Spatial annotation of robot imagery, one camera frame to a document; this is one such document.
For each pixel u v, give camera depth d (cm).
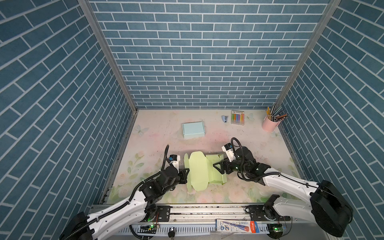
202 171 84
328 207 41
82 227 42
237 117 115
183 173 70
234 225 70
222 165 72
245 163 64
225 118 113
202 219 74
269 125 103
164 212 74
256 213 74
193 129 102
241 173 67
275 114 103
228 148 75
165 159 60
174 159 72
